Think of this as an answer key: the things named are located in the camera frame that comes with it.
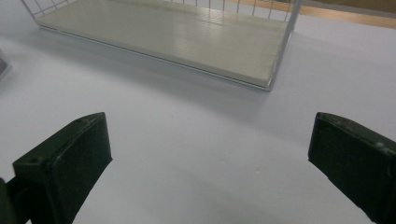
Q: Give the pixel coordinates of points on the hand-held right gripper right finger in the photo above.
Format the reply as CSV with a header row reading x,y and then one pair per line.
x,y
355,161

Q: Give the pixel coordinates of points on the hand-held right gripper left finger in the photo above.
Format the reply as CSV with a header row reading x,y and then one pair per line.
x,y
68,165

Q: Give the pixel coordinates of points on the grey object at table edge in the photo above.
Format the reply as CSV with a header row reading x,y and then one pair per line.
x,y
3,66

